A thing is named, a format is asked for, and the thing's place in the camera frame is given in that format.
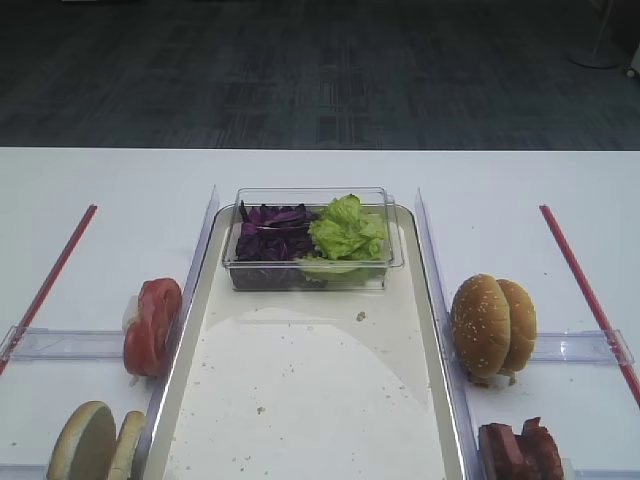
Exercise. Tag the right long clear divider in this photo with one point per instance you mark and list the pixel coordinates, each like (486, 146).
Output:
(469, 457)

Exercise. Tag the rear tomato slice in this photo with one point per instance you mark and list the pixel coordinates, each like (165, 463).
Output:
(159, 299)

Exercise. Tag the clear rail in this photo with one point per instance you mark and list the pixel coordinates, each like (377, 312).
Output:
(595, 347)
(28, 344)
(573, 473)
(22, 472)

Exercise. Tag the left bottom bun half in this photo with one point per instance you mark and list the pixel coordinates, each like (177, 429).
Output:
(86, 444)

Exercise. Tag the rear sesame top bun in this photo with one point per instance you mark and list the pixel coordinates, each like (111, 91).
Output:
(523, 327)

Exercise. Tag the lower left clear rail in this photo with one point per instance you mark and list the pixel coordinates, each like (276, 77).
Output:
(22, 472)

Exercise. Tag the green lettuce leaves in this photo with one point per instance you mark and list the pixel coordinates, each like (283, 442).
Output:
(348, 240)

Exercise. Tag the right red tape strip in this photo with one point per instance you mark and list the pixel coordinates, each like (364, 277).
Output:
(590, 295)

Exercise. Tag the metal baking tray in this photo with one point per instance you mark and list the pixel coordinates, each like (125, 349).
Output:
(307, 385)

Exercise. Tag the front tomato slice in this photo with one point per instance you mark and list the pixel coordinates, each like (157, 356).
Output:
(145, 346)

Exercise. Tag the upper right clear rail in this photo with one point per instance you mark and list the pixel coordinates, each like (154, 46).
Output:
(595, 347)

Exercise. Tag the long clear divider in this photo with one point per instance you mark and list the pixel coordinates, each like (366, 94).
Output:
(174, 341)
(469, 457)

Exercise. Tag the left long clear divider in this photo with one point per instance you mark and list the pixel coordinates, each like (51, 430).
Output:
(174, 341)

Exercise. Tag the lower right clear rail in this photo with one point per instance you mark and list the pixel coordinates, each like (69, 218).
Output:
(573, 473)

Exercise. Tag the left meat patty slice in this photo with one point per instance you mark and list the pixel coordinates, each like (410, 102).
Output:
(500, 452)

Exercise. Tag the pale bottom bun half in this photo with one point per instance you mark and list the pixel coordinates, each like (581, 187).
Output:
(129, 434)

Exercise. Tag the tomato slice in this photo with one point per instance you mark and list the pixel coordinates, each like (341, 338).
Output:
(145, 346)
(159, 299)

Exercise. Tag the red tape strip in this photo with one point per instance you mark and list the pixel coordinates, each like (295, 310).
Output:
(590, 295)
(50, 285)

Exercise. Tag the white foam block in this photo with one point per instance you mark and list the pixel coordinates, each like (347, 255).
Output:
(131, 312)

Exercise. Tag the upper left clear rail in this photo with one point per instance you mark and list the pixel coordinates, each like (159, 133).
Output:
(28, 344)

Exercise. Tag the clear plastic container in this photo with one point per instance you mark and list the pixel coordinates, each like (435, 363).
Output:
(374, 199)

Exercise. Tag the left red tape strip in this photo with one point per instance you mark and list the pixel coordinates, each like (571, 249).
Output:
(50, 285)

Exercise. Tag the shredded purple cabbage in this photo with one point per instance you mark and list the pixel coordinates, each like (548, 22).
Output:
(273, 234)

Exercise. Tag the sesame bun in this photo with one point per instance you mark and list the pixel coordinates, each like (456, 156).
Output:
(481, 325)
(523, 327)

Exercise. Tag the front sesame top bun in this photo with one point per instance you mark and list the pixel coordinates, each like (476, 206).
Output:
(481, 325)

